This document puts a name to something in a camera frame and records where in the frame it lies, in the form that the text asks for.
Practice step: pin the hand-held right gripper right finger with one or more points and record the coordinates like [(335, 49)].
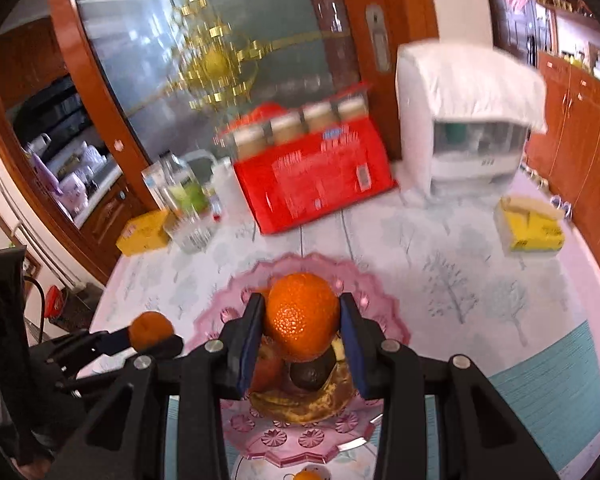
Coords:
[(355, 352)]

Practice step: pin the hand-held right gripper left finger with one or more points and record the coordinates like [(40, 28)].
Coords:
[(247, 347)]

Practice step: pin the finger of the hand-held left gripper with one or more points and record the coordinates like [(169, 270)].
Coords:
[(165, 346), (112, 342)]

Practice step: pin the small orange mandarin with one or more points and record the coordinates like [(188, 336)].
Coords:
[(150, 327)]

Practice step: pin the red apple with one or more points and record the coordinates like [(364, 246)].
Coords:
[(267, 367)]

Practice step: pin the spotted brown banana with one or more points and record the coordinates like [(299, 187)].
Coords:
[(305, 407)]

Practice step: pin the pink plastic fruit plate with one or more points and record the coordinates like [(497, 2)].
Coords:
[(290, 440)]

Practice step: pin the dark green round fruit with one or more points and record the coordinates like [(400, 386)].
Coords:
[(310, 375)]

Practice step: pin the yellow flat box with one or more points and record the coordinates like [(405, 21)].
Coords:
[(142, 232)]

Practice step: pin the clear ribbed glass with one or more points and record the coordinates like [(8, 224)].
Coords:
[(190, 232)]

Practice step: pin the tree print tablecloth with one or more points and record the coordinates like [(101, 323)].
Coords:
[(455, 280)]

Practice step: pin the yellow-orange kumquat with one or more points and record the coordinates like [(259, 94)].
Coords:
[(307, 475)]

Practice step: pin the clear bottle green label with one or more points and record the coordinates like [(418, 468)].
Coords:
[(185, 190)]

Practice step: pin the white and blue carton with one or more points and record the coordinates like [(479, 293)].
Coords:
[(152, 180)]

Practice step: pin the red food package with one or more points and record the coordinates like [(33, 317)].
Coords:
[(310, 180)]

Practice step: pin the teal striped placemat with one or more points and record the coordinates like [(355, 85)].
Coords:
[(545, 395)]

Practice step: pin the beige lidded jar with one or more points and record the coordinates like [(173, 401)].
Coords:
[(320, 117), (352, 108), (286, 127), (250, 142)]

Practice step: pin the yellow sponge pack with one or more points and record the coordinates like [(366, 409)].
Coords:
[(535, 230)]

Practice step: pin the gold ornament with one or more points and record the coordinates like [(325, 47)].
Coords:
[(215, 60)]

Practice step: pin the white countertop appliance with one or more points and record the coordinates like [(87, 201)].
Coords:
[(455, 80)]

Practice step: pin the wooden door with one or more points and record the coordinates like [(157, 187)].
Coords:
[(410, 10)]

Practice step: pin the curved wooden door frame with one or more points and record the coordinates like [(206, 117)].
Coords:
[(80, 85)]

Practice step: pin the wooden wall cabinet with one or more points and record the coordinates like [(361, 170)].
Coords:
[(575, 135)]

